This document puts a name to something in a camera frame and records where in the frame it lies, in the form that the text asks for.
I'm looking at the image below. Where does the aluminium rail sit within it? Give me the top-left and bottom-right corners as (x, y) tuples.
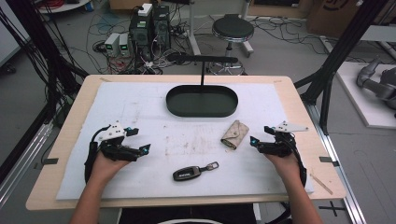
(305, 102), (368, 224)
(0, 120), (54, 209)

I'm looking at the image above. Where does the person's dark clothing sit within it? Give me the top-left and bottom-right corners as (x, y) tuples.
(118, 203), (258, 224)

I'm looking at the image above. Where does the black tape strip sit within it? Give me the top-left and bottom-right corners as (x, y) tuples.
(33, 157), (60, 171)
(318, 156), (341, 168)

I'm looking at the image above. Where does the black round stool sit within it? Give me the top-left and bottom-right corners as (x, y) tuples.
(207, 13), (255, 77)

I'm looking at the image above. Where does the person's right hand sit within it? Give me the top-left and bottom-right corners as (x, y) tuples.
(263, 151), (303, 186)

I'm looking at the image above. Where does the black metal frame stand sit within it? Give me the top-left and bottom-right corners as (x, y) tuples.
(0, 0), (90, 185)
(293, 0), (396, 135)

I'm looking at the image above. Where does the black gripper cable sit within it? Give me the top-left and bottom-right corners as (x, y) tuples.
(289, 133), (308, 189)
(83, 123), (112, 185)

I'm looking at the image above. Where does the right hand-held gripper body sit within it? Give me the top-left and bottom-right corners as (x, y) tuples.
(258, 120), (309, 158)

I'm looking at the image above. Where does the white foam mat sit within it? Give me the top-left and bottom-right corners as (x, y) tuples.
(55, 80), (315, 201)

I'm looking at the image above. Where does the black computer tower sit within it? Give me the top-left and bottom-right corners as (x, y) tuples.
(151, 5), (172, 51)
(128, 12), (154, 62)

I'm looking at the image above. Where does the beige key pouch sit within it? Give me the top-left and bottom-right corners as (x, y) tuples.
(220, 119), (250, 151)

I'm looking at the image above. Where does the tangle of floor cables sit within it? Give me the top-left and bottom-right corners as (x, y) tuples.
(85, 12), (194, 76)

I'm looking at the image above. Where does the grey power supply unit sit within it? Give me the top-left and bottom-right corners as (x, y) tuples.
(104, 32), (121, 58)
(118, 32), (132, 58)

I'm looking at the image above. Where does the person's left hand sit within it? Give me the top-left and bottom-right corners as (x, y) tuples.
(90, 151), (131, 185)

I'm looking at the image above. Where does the white platform board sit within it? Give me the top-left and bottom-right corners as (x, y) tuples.
(335, 61), (396, 130)

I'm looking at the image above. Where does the white table leg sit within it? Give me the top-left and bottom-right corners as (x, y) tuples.
(186, 0), (202, 57)

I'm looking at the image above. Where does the thin wooden stick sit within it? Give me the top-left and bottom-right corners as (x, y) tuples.
(309, 173), (334, 196)

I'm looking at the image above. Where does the black car key fob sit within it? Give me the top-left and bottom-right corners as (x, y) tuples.
(172, 161), (220, 182)

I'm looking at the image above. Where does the brown cardboard box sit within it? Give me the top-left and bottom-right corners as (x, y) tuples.
(305, 0), (396, 39)

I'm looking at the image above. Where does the white box on tower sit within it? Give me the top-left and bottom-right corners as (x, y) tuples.
(136, 2), (154, 18)

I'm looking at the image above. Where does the black oval tray with stand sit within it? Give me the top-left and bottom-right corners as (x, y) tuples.
(165, 54), (240, 119)

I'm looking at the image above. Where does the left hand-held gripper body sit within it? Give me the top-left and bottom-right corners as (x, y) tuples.
(97, 121), (141, 162)

